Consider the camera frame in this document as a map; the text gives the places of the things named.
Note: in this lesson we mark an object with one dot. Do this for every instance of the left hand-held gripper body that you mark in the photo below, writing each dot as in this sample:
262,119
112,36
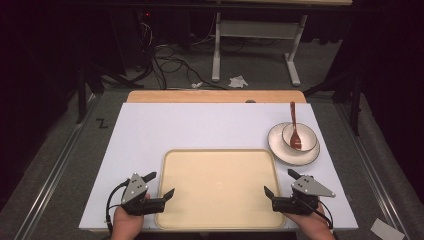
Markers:
134,190

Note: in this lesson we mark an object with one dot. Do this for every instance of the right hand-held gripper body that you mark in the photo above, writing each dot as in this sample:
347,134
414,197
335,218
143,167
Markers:
308,187

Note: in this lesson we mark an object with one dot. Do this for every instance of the white plate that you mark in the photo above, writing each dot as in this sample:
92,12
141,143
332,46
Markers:
293,158

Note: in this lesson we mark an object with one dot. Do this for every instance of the reddish-brown spoon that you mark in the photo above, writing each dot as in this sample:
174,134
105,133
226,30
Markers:
295,140

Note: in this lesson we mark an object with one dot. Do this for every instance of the white bowl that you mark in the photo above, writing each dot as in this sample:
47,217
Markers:
308,135

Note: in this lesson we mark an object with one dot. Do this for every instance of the beige plastic tray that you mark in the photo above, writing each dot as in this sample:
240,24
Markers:
220,190

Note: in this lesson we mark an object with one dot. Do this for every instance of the person's left hand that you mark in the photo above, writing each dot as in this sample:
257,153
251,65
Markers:
126,226

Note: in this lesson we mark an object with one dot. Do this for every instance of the person's right hand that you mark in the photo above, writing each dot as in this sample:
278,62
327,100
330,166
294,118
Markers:
316,226

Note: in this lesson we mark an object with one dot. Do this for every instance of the white table mat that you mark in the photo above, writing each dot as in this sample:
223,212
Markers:
200,126

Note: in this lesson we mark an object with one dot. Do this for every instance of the white paper sheet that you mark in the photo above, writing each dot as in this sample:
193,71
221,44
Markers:
386,230

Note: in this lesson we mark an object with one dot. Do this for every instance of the black stand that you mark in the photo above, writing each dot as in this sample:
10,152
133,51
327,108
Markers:
81,96
356,100

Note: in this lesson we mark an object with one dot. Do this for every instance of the wooden table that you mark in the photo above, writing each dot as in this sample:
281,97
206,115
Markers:
213,96

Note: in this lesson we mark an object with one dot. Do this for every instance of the small crumpled white paper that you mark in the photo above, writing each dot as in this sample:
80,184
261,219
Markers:
197,85

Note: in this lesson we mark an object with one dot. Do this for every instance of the large crumpled white paper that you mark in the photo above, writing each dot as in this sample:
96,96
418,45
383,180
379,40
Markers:
238,82

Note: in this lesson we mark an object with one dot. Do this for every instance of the metal floor rail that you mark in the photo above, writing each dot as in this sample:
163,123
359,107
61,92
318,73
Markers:
53,180
370,170

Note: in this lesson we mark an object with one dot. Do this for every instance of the white metal desk frame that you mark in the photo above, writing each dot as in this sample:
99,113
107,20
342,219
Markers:
256,29

